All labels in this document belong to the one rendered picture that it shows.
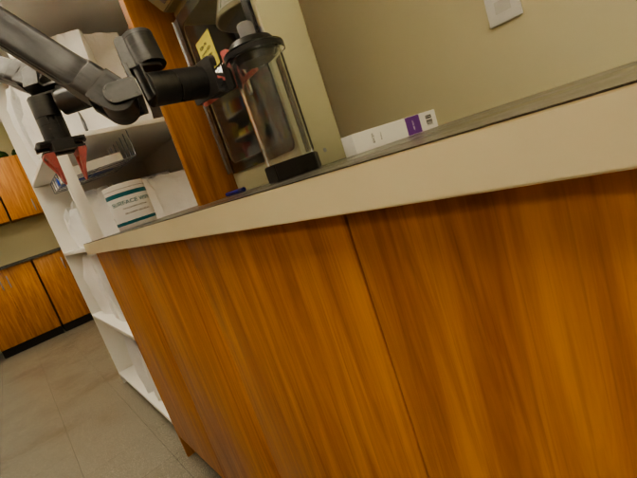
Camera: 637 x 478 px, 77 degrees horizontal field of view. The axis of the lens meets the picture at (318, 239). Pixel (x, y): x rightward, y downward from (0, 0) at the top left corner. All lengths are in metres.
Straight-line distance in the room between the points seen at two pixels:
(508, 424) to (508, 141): 0.25
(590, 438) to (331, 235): 0.27
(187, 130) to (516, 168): 0.97
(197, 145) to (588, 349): 1.00
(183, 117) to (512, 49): 0.80
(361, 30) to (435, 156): 1.01
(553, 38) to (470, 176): 0.76
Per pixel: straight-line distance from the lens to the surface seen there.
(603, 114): 0.24
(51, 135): 1.13
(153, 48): 0.81
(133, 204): 1.45
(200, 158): 1.14
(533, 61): 1.03
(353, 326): 0.47
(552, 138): 0.25
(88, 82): 0.79
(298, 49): 0.92
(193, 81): 0.80
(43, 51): 0.83
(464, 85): 1.09
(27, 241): 6.23
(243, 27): 0.77
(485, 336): 0.36
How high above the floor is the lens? 0.95
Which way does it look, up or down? 10 degrees down
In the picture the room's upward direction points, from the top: 19 degrees counter-clockwise
